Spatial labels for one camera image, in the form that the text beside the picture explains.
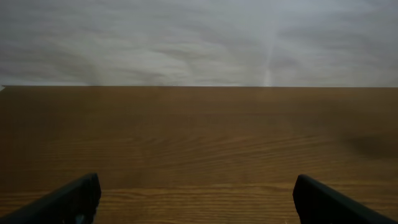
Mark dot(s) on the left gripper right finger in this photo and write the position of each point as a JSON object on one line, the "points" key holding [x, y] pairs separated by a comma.
{"points": [[323, 205]]}

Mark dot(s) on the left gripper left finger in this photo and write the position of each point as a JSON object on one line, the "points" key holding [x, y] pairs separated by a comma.
{"points": [[68, 202]]}

